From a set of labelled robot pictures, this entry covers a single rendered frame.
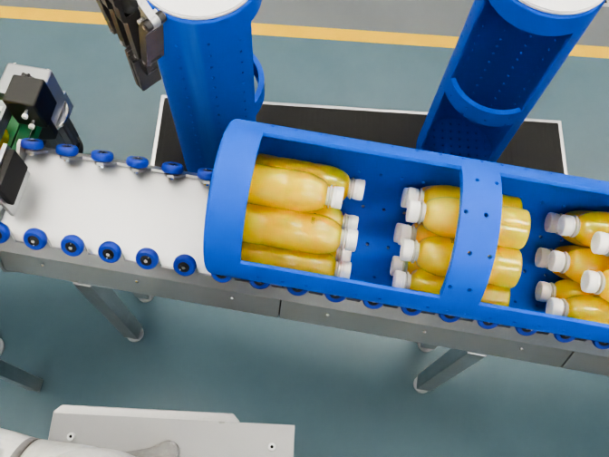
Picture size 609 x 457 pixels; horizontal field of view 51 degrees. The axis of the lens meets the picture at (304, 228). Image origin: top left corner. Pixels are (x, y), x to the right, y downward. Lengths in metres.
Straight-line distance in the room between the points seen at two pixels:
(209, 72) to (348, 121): 0.87
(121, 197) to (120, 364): 0.96
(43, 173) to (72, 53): 1.42
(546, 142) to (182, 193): 1.54
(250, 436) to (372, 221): 0.49
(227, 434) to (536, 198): 0.73
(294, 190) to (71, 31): 1.96
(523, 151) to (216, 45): 1.32
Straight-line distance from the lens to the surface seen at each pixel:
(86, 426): 1.12
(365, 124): 2.37
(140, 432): 1.09
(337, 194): 1.08
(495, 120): 1.95
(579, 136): 2.78
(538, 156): 2.48
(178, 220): 1.34
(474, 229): 1.04
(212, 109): 1.75
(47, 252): 1.38
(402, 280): 1.15
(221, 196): 1.02
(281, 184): 1.07
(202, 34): 1.51
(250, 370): 2.18
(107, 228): 1.36
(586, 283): 1.20
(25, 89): 1.48
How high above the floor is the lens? 2.14
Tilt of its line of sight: 67 degrees down
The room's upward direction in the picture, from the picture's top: 7 degrees clockwise
